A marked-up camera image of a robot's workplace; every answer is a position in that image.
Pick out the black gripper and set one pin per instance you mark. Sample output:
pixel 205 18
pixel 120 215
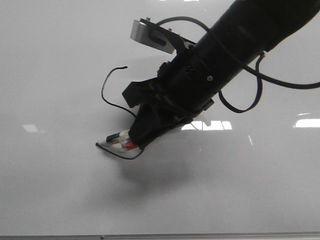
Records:
pixel 182 89

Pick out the black white whiteboard marker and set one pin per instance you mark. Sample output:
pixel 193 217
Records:
pixel 118 142

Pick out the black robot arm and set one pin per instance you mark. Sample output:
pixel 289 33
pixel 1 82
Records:
pixel 250 27

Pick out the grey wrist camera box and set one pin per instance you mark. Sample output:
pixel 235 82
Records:
pixel 153 35

